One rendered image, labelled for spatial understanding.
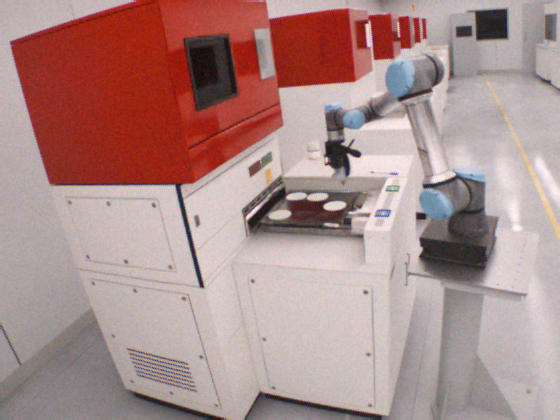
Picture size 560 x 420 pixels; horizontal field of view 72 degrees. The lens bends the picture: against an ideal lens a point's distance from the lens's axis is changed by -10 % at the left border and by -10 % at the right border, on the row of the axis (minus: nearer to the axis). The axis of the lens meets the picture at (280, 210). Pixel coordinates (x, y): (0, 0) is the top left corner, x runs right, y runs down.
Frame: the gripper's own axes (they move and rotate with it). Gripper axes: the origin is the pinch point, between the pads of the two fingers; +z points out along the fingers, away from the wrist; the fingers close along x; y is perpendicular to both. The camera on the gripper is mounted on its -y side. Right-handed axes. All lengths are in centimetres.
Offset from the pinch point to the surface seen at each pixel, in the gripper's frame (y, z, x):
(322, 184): -2.2, 7.1, -21.7
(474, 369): -15, 74, 65
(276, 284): 47, 26, 15
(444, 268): 3, 17, 60
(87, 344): 134, 98, -109
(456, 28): -995, -37, -724
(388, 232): 15.2, 3.7, 44.7
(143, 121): 80, -46, 4
